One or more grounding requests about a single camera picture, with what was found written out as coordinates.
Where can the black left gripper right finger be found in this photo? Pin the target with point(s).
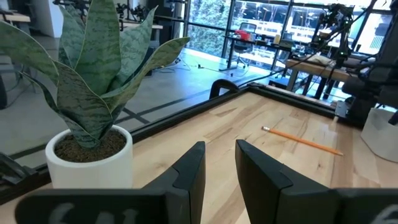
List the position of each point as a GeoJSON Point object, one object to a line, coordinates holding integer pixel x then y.
{"type": "Point", "coordinates": [273, 199]}

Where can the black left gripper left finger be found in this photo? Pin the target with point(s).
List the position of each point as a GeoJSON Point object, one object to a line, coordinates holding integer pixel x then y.
{"type": "Point", "coordinates": [174, 199]}

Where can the orange pencil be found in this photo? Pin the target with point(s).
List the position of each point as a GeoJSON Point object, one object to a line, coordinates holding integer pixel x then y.
{"type": "Point", "coordinates": [301, 141]}

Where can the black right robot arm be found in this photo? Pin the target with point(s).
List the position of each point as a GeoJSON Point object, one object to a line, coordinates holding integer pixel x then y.
{"type": "Point", "coordinates": [385, 77]}

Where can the black background robot arm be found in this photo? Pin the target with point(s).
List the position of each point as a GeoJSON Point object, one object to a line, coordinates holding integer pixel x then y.
{"type": "Point", "coordinates": [342, 46]}

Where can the white round plant pot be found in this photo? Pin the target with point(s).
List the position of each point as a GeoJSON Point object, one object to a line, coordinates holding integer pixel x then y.
{"type": "Point", "coordinates": [93, 174]}

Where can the wooden workbench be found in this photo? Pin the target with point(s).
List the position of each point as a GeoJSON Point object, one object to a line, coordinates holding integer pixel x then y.
{"type": "Point", "coordinates": [311, 68]}

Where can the black office chair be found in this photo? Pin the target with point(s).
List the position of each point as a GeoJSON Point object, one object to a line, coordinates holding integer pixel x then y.
{"type": "Point", "coordinates": [245, 46]}

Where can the black office desk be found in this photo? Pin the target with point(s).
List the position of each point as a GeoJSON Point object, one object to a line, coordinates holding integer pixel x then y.
{"type": "Point", "coordinates": [267, 43]}

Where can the yellow cup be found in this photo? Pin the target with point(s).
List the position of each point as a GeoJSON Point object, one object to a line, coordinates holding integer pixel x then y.
{"type": "Point", "coordinates": [277, 39]}

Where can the red box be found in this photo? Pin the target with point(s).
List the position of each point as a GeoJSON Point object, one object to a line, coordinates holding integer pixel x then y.
{"type": "Point", "coordinates": [242, 35]}

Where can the green artificial snake plant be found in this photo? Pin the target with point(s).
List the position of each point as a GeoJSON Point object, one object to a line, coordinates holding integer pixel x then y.
{"type": "Point", "coordinates": [93, 46]}

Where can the black aluminium table frame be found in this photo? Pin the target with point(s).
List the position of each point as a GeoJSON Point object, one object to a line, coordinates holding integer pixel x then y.
{"type": "Point", "coordinates": [186, 113]}

